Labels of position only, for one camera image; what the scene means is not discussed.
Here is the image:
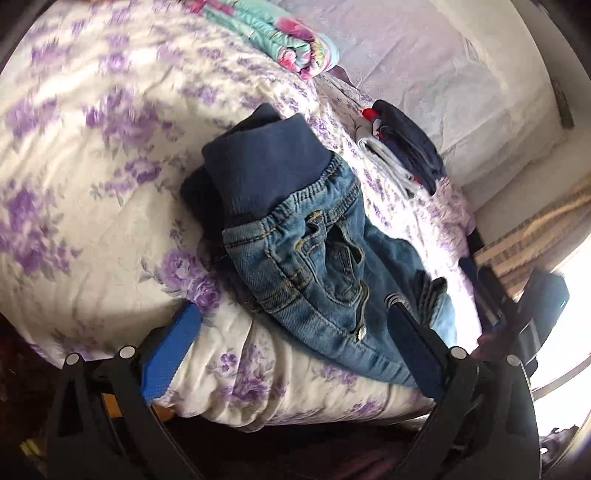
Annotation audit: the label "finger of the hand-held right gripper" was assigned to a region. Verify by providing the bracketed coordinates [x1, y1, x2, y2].
[459, 256, 515, 326]

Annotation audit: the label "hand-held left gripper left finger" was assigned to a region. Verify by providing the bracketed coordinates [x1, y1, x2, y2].
[46, 300, 204, 480]

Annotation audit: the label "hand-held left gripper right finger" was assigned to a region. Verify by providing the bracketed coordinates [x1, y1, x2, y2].
[385, 302, 541, 480]

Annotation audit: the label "blue denim pants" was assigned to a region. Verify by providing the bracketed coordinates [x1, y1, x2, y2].
[180, 102, 458, 388]

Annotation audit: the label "window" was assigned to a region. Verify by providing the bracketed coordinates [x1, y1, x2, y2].
[531, 240, 591, 416]

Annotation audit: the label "brick pattern curtain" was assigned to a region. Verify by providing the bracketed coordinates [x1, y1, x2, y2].
[473, 185, 591, 301]

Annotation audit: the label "folded grey garment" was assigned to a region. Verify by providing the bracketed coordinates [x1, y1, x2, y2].
[356, 134, 428, 199]

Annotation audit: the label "folded navy garment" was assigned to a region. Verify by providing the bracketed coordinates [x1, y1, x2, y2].
[370, 99, 448, 195]

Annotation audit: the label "purple floral bed sheet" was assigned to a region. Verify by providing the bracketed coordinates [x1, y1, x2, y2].
[0, 0, 483, 432]

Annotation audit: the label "folded floral quilt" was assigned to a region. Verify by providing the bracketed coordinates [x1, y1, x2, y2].
[182, 0, 342, 83]

